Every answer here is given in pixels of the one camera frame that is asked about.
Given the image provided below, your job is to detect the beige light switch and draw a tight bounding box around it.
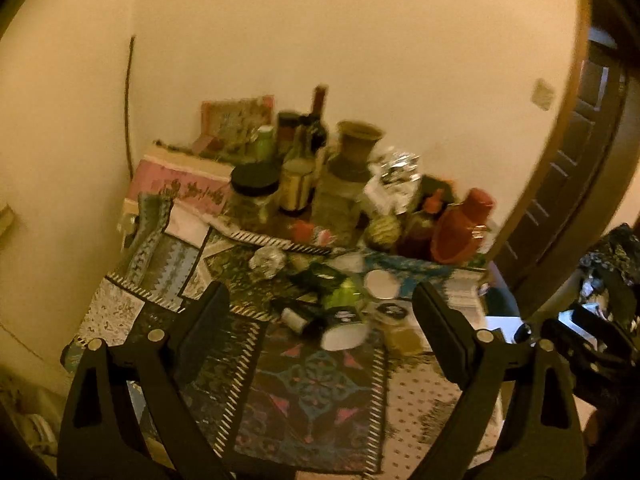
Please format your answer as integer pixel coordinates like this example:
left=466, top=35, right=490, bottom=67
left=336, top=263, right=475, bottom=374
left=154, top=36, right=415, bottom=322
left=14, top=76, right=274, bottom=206
left=530, top=79, right=557, bottom=110

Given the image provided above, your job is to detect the green plastic bottle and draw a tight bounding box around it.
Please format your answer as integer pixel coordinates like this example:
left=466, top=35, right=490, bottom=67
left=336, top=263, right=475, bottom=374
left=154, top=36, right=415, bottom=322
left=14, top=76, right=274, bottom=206
left=255, top=127, right=279, bottom=163

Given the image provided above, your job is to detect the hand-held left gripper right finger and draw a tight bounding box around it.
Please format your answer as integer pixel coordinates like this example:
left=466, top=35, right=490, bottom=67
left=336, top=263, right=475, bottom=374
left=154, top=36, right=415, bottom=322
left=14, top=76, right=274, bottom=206
left=411, top=281, right=587, bottom=480

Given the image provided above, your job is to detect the red and white wrapper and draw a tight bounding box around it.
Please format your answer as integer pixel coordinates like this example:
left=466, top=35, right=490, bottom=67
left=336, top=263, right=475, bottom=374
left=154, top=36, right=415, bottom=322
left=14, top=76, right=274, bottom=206
left=292, top=220, right=334, bottom=247

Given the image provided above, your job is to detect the white paper stack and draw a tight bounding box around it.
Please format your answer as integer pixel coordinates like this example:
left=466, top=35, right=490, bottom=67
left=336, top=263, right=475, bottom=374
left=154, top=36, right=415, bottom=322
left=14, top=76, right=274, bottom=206
left=442, top=270, right=489, bottom=312

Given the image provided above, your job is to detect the red jar with dark lid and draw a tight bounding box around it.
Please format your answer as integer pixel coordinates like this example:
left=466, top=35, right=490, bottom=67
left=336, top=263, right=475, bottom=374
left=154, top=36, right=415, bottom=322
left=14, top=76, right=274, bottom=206
left=276, top=111, right=302, bottom=157

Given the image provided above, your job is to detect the dark wine bottle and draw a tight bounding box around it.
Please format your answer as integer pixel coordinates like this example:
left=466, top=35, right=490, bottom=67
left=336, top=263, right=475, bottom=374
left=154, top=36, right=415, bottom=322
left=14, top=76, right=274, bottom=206
left=300, top=85, right=329, bottom=161

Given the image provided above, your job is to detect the red plastic jug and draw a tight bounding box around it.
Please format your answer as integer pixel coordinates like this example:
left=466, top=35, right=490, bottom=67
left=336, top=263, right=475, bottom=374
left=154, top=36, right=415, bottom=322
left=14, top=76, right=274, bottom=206
left=432, top=187, right=496, bottom=264

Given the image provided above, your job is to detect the patterned patchwork tablecloth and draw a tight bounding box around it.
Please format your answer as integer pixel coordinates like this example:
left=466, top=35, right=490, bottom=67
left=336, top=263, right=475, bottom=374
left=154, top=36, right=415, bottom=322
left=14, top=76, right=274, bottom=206
left=62, top=187, right=506, bottom=480

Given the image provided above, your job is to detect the golden tin can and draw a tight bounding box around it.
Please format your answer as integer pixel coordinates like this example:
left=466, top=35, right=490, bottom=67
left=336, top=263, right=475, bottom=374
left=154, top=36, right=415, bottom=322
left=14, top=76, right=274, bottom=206
left=279, top=159, right=316, bottom=213

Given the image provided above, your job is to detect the white round lid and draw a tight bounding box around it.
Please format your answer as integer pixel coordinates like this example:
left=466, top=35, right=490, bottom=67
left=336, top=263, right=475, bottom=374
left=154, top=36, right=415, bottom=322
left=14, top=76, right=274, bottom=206
left=364, top=270, right=401, bottom=300

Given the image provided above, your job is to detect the yellow knitted ball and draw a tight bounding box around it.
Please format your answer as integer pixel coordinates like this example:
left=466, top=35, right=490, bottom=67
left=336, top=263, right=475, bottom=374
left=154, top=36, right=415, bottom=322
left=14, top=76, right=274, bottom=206
left=364, top=215, right=404, bottom=252

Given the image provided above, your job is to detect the black and green packet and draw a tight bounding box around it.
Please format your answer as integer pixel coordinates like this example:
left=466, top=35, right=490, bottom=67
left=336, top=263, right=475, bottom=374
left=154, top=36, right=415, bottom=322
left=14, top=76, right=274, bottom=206
left=290, top=260, right=342, bottom=292

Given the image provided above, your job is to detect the brown wooden door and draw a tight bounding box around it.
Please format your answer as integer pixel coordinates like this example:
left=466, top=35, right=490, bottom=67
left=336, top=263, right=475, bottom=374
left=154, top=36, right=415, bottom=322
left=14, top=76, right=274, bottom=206
left=492, top=25, right=633, bottom=306

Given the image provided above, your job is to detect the glass jar with black lid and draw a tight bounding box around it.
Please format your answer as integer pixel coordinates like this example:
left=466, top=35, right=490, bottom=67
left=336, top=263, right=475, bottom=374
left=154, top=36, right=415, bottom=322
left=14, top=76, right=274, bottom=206
left=230, top=162, right=281, bottom=222

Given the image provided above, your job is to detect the dark bottle with white cap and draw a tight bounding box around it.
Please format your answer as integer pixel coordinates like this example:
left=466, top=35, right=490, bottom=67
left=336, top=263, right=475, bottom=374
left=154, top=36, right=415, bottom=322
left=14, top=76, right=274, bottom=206
left=270, top=299, right=322, bottom=335

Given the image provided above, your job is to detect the small white dish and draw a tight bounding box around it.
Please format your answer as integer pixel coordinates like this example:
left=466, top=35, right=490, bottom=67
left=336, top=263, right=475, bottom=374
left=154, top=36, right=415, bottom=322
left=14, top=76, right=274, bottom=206
left=332, top=254, right=366, bottom=274

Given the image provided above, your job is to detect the silver foil bag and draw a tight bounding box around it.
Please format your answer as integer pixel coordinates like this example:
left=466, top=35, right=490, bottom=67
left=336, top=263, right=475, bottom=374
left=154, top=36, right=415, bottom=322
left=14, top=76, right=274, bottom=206
left=367, top=147, right=427, bottom=211

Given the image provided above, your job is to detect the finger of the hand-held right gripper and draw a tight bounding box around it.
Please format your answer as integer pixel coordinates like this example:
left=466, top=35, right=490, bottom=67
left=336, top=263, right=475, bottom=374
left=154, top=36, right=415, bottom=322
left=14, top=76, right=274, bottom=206
left=541, top=319, right=593, bottom=368

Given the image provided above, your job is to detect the person's patterned clothing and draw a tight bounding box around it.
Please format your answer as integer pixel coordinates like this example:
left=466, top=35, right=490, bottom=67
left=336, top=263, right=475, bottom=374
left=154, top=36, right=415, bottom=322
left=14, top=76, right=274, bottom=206
left=579, top=224, right=640, bottom=313

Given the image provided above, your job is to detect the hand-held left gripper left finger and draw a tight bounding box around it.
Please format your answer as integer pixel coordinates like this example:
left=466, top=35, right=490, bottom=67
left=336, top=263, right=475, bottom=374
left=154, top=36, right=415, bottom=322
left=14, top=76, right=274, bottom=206
left=57, top=281, right=236, bottom=480

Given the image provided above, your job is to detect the yellow jar with black lid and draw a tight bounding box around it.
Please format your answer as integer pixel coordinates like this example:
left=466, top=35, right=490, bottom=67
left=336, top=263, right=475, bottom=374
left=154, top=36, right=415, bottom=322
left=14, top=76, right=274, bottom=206
left=372, top=301, right=422, bottom=357

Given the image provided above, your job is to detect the pink printed box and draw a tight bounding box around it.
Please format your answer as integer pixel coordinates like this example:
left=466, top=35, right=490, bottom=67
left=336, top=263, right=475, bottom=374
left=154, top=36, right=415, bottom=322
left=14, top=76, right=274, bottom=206
left=127, top=152, right=236, bottom=217

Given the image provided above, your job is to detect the thin wall cable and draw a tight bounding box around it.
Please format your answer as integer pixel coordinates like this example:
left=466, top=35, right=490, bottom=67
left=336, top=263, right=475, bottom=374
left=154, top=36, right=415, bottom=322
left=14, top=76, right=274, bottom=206
left=121, top=35, right=140, bottom=171

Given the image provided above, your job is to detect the brown clay vase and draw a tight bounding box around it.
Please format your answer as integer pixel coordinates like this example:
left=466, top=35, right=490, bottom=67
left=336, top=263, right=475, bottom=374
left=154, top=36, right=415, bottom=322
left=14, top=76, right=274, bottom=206
left=330, top=121, right=386, bottom=182

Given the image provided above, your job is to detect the brown bottle with red cap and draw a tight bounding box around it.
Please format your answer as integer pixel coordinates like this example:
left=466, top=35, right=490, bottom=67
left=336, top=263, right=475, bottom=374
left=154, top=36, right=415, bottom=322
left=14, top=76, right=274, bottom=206
left=399, top=190, right=446, bottom=259

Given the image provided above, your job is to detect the foil ball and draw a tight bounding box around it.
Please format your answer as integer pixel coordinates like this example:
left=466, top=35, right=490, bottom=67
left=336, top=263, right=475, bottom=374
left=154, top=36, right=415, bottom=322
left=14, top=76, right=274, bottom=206
left=248, top=247, right=289, bottom=279

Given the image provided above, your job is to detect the floral printed box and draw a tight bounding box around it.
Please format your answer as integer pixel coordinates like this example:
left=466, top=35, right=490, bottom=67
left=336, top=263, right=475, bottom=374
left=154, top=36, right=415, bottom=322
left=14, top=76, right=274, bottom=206
left=200, top=95, right=276, bottom=152

